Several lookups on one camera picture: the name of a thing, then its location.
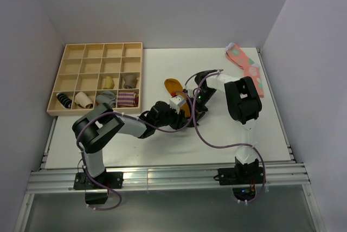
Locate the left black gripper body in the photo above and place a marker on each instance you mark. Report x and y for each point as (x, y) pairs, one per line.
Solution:
(171, 118)

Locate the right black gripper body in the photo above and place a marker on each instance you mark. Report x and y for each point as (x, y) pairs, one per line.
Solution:
(204, 96)

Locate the mustard yellow striped sock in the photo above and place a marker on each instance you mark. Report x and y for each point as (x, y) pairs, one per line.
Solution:
(175, 88)

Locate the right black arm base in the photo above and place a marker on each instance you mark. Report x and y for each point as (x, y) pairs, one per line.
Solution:
(246, 175)

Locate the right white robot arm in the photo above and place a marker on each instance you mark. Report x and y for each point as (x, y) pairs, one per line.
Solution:
(243, 105)

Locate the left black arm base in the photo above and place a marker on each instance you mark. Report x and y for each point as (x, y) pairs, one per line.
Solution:
(98, 190)

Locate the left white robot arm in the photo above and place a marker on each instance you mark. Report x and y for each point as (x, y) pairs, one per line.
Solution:
(95, 129)

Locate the purple striped rolled sock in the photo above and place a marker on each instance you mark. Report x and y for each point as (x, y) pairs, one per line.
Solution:
(127, 99)

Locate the taupe rolled sock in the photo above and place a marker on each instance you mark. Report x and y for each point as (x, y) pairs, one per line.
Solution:
(128, 80)

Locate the pink patterned sock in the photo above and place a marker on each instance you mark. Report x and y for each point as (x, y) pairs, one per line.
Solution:
(250, 68)

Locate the grey rolled sock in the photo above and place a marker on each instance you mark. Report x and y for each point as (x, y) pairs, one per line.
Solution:
(107, 97)

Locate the yellow rolled sock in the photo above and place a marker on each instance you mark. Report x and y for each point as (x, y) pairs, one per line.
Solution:
(109, 83)

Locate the wooden compartment tray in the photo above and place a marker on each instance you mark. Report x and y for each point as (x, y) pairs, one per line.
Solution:
(83, 68)

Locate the beige rolled sock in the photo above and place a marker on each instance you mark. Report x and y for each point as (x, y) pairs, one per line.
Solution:
(83, 100)

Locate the black rolled sock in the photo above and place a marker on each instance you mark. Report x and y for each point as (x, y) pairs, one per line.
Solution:
(64, 100)

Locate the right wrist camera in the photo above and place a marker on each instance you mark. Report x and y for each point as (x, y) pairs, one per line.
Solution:
(191, 92)

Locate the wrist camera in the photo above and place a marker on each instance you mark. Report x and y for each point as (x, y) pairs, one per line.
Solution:
(177, 102)
(191, 92)

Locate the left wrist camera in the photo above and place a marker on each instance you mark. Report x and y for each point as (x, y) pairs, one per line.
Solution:
(177, 102)

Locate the aluminium mounting rail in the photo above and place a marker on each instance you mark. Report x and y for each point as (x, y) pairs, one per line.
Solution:
(164, 177)

